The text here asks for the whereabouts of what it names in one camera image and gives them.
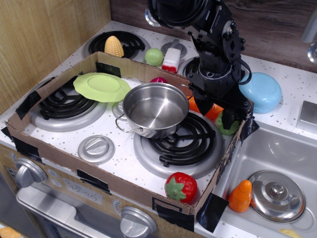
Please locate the magenta toy vegetable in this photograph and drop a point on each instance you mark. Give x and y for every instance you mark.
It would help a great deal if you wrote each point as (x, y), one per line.
(158, 80)

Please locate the front right black burner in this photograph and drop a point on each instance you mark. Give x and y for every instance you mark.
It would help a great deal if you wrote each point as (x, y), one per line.
(194, 149)

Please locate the light green plastic plate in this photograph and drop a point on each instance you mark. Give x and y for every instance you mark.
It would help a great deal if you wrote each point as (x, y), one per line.
(101, 87)

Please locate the silver oven knob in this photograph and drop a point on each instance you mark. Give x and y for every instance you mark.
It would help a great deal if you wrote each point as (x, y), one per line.
(136, 223)
(29, 173)

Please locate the orange object bottom left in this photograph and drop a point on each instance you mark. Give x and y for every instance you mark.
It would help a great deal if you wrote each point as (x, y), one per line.
(8, 232)

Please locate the front left black burner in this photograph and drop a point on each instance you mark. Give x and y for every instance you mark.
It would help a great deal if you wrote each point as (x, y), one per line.
(66, 110)

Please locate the silver faucet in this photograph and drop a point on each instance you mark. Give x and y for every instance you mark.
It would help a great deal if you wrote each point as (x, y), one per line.
(309, 35)

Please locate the orange toy carrot piece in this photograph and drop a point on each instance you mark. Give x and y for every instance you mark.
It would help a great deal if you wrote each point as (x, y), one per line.
(240, 197)

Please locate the hanging metal strainer ladle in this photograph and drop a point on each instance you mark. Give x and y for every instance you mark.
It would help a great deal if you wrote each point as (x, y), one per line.
(149, 18)

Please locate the green toy apple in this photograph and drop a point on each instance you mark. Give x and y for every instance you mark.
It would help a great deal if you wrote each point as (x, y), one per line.
(154, 57)

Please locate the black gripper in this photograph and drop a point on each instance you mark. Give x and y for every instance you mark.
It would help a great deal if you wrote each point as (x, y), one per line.
(223, 91)

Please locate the silver faucet base block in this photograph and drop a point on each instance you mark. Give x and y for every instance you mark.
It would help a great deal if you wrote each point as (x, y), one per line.
(307, 119)

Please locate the silver oven knob left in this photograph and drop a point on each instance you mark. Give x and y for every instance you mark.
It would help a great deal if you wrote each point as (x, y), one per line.
(29, 173)

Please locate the white red toy cake slice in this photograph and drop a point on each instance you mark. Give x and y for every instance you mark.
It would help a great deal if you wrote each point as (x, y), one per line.
(171, 60)

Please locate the digital clock display panel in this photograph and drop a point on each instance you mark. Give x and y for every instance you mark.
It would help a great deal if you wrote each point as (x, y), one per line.
(83, 191)

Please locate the yellow toy in sink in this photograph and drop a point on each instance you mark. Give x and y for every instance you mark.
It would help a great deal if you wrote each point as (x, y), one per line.
(290, 233)

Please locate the silver oven door handle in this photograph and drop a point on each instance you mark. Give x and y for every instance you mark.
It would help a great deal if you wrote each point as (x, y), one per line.
(58, 213)

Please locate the brown cardboard fence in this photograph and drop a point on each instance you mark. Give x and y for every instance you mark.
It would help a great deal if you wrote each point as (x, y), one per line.
(131, 181)

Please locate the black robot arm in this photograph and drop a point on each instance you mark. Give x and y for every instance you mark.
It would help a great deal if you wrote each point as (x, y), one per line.
(216, 38)

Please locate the silver oven knob right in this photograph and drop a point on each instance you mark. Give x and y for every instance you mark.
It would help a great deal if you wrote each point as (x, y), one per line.
(136, 223)

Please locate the yellow toy corn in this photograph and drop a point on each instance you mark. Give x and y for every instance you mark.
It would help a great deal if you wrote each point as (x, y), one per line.
(114, 47)

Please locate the silver stovetop knob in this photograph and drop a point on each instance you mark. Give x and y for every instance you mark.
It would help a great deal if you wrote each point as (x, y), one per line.
(96, 149)
(175, 44)
(117, 110)

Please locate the silver stovetop knob back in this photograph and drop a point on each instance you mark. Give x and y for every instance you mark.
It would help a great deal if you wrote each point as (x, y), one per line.
(175, 44)

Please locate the silver stovetop knob front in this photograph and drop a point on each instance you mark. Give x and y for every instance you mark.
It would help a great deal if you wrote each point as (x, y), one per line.
(96, 149)

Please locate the silver stovetop knob middle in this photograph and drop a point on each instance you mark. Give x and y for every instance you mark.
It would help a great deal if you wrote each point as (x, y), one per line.
(117, 110)

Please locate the stainless steel pot lid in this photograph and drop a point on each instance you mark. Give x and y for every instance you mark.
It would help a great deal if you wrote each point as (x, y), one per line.
(276, 197)

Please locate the light blue plastic bowl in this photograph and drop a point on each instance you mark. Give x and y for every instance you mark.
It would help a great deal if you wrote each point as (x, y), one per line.
(263, 90)

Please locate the red toy strawberry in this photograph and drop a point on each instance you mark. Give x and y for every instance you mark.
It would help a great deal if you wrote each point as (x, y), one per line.
(181, 187)

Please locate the back left black burner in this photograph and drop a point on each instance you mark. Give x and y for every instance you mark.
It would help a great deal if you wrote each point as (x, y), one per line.
(134, 46)

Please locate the stainless steel sink basin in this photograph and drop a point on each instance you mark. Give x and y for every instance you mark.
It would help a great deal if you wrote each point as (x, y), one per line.
(274, 149)

